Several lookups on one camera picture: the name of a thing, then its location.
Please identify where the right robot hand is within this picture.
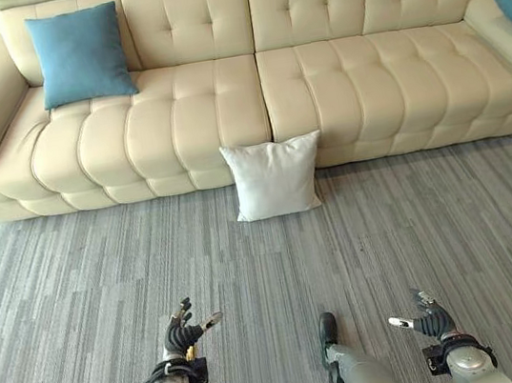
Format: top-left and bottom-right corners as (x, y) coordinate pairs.
(383, 282), (459, 346)

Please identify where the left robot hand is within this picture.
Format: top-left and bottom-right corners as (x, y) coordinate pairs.
(154, 292), (230, 362)

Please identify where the cream leather tufted sofa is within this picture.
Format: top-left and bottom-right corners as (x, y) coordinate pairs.
(0, 0), (512, 225)

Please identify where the dark robot foot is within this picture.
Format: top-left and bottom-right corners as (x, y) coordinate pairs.
(315, 311), (341, 350)

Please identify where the white square cushion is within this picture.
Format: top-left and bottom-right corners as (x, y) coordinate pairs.
(218, 129), (333, 225)

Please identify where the large blue square cushion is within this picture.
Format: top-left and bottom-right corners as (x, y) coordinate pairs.
(22, 0), (141, 113)

